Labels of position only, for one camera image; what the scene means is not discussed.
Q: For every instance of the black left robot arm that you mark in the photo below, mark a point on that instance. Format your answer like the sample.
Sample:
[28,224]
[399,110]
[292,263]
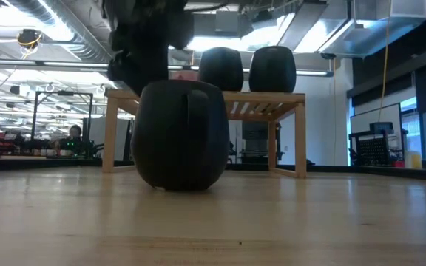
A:
[142,16]

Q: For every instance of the long ceiling light strip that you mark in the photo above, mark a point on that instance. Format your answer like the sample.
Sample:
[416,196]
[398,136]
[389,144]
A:
[69,64]

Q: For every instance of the black mug red interior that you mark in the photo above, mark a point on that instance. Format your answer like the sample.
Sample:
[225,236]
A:
[179,136]

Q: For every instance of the person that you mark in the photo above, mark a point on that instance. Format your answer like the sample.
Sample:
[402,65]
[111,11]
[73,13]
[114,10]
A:
[74,133]

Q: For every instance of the black mug dark interior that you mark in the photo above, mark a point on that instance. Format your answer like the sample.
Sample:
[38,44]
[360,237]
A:
[272,68]

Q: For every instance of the wooden slatted rack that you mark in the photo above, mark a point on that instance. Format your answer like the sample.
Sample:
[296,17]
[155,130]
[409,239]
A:
[268,98]

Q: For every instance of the whiteboard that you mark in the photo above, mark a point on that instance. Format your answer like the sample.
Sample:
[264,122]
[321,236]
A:
[375,114]

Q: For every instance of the yellow container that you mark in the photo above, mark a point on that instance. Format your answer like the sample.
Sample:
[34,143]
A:
[413,159]

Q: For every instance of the black metal frame stand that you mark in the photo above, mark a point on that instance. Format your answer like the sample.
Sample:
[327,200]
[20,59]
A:
[63,94]

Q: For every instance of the silver ceiling duct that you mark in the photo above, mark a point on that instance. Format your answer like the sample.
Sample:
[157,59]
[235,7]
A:
[69,26]

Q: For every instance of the black aluminium table frame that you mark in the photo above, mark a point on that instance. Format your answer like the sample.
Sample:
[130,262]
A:
[383,170]

